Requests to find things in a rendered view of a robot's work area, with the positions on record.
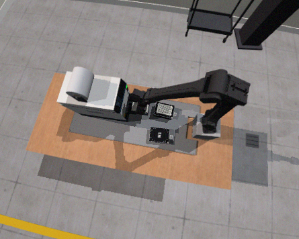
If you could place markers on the white roll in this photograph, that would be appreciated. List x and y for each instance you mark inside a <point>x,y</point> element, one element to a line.
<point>80,82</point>

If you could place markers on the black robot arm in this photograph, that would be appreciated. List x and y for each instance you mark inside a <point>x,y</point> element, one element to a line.
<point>219,87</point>

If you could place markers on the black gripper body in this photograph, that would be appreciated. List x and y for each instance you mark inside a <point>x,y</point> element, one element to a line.
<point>139,108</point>

